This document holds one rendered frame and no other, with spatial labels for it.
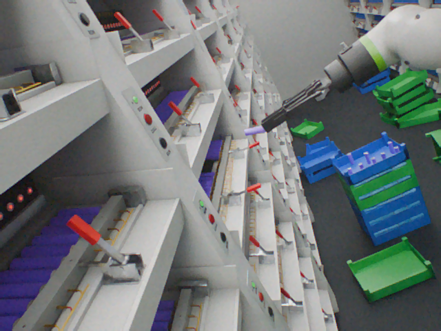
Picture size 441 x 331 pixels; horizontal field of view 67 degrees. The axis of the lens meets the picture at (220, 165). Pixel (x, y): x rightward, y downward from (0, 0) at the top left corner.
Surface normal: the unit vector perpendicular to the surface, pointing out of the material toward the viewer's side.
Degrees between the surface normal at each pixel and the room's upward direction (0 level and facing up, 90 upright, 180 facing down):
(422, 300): 0
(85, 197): 90
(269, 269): 20
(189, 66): 90
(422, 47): 87
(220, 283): 90
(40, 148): 110
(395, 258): 0
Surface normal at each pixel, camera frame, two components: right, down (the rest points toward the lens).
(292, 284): -0.14, -0.89
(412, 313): -0.47, -0.81
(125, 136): -0.09, 0.44
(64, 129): 0.99, -0.08
